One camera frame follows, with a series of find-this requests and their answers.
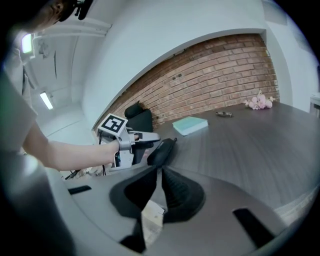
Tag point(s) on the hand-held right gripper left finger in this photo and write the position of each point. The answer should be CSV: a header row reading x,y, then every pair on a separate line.
x,y
130,197

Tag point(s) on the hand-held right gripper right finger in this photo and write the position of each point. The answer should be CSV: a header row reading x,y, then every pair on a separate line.
x,y
185,200

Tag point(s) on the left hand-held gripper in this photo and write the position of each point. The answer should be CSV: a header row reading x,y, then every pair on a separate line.
x,y
125,143

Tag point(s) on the black glasses case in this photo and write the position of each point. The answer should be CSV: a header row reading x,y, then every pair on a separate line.
x,y
161,151

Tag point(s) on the person's left forearm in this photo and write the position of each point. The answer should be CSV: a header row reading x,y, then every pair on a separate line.
x,y
75,155

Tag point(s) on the person's left hand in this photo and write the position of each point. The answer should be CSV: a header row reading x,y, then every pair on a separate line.
x,y
136,136

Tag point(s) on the beige paper sheet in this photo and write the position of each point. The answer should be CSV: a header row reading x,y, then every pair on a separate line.
x,y
155,212

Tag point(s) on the black office chair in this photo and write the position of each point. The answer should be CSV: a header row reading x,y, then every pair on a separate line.
x,y
140,118

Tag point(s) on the teal book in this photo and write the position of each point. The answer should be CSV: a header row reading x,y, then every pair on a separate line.
x,y
190,125

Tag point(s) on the small dark metal object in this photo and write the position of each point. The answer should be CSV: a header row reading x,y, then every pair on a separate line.
x,y
225,114

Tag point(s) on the long ceiling light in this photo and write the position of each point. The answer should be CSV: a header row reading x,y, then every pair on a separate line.
x,y
46,100

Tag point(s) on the pink flower bunch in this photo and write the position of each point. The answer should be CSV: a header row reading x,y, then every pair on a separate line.
x,y
258,102

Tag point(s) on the person's grey shirt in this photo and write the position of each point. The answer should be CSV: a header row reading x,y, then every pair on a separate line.
x,y
15,107

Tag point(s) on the square ceiling light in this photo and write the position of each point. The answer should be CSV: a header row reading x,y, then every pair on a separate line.
x,y
26,43

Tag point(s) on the white cabinet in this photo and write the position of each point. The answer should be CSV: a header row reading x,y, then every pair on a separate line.
x,y
315,103

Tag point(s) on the person's face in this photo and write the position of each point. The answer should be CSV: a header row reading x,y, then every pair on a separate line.
x,y
47,15

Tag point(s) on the black head-worn camera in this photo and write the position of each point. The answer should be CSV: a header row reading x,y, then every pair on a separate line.
x,y
83,8

